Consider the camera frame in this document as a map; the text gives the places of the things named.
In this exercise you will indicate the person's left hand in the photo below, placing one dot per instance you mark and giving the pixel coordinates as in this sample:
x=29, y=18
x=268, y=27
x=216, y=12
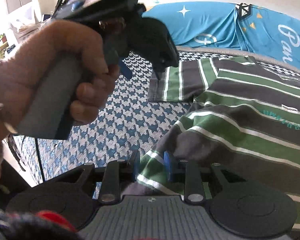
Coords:
x=20, y=75

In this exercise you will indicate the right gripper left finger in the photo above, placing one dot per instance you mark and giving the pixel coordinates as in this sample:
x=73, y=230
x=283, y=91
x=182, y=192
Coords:
x=111, y=177

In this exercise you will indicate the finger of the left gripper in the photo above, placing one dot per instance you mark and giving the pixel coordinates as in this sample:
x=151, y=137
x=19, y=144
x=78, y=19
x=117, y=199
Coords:
x=158, y=71
x=124, y=69

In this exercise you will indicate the green grey striped t-shirt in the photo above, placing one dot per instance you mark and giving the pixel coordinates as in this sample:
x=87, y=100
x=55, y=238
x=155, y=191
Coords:
x=244, y=115

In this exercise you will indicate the houndstooth bed mat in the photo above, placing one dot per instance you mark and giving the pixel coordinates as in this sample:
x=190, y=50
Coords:
x=129, y=123

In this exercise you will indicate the blue printed quilt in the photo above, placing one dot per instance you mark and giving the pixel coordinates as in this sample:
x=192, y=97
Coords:
x=242, y=26

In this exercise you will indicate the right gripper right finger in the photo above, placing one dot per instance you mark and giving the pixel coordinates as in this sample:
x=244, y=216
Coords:
x=200, y=183

